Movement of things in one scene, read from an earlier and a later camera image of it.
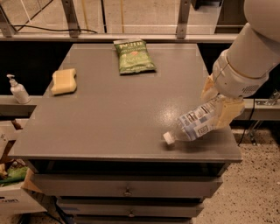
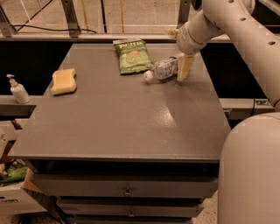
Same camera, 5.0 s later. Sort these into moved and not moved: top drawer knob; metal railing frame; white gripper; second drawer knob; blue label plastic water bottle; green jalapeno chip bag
Moved: white gripper; blue label plastic water bottle
Not moved: metal railing frame; second drawer knob; green jalapeno chip bag; top drawer knob
